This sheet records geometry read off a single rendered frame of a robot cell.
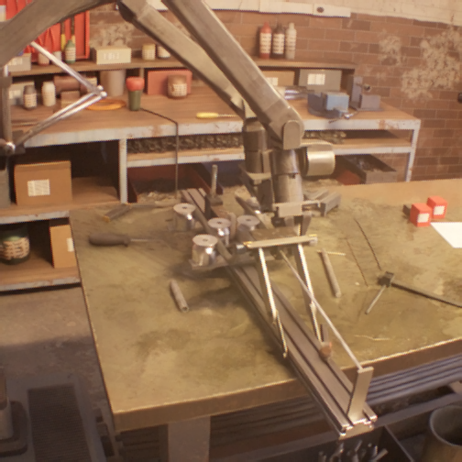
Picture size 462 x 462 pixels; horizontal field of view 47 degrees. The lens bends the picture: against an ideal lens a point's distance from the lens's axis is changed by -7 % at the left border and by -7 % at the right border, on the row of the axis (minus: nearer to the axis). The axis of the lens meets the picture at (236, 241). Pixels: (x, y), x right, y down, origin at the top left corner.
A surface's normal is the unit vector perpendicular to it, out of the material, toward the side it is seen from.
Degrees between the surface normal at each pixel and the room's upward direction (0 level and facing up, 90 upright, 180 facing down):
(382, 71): 90
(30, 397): 0
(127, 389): 0
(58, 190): 90
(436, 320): 0
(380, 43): 90
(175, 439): 90
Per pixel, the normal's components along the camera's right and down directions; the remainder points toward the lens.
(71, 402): 0.06, -0.89
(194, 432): 0.33, 0.45
